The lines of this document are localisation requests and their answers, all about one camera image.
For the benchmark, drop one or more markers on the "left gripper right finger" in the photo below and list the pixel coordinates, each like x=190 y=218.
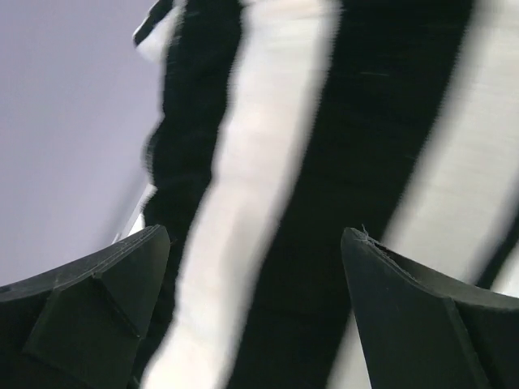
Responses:
x=422 y=329

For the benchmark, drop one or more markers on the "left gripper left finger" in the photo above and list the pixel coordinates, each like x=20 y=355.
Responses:
x=80 y=324

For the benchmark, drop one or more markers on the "black white striped pillowcase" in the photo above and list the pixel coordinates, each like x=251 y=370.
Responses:
x=283 y=123

